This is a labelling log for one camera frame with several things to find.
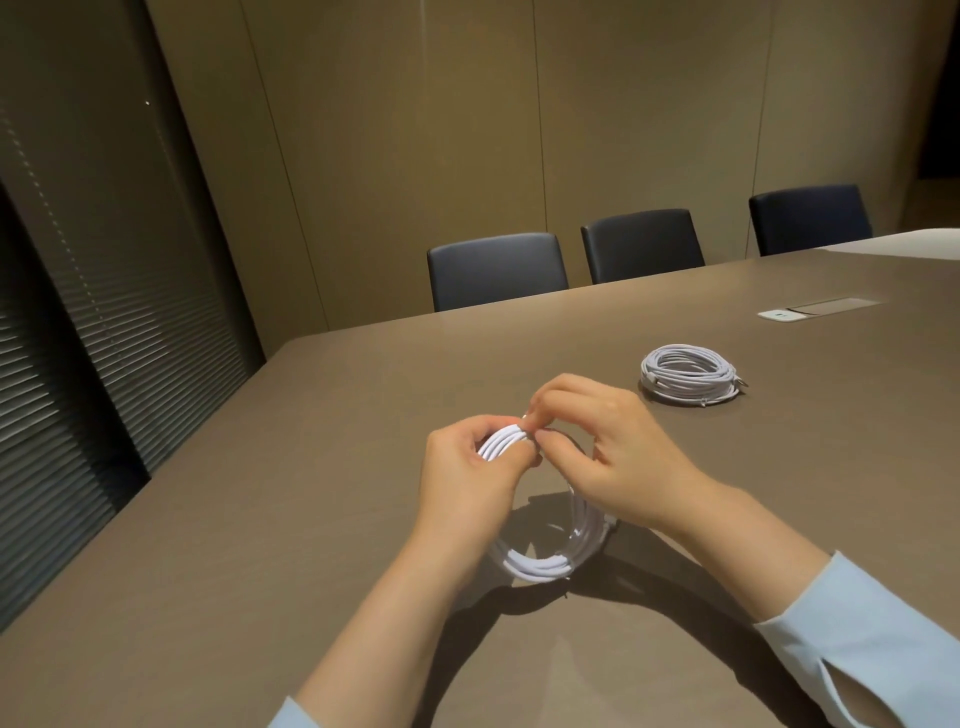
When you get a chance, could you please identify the person's left hand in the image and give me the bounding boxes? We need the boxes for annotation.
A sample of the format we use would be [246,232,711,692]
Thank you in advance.
[416,416,541,586]

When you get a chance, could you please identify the person's right hand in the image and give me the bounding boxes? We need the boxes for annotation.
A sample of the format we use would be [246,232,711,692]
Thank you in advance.
[524,373,721,538]

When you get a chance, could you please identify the pile of white cables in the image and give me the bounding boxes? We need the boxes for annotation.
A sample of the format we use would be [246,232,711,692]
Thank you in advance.
[476,422,620,586]

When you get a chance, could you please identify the white cable bundle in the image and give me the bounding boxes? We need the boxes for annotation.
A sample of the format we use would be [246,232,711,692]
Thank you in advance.
[641,342,740,389]

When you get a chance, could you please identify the person's right forearm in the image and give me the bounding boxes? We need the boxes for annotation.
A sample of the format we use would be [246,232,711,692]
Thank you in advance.
[667,483,960,728]

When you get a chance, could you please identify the person's left forearm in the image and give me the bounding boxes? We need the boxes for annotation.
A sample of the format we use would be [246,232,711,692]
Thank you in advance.
[266,524,498,728]

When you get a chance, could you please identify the brown table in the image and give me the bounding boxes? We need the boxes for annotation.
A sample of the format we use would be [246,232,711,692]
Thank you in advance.
[0,248,960,728]

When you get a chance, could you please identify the white table socket panel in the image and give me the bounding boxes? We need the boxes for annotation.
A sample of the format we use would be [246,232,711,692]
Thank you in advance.
[757,297,880,325]

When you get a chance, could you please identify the dark meeting chair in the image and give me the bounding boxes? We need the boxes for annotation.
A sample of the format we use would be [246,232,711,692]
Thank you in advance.
[748,183,874,258]
[580,208,706,286]
[426,232,571,313]

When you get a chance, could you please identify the pale beige table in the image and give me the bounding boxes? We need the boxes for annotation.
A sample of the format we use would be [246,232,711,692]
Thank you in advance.
[813,227,960,262]

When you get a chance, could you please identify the glass partition with grey blinds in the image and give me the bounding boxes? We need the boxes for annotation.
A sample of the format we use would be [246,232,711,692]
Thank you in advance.
[0,0,268,635]

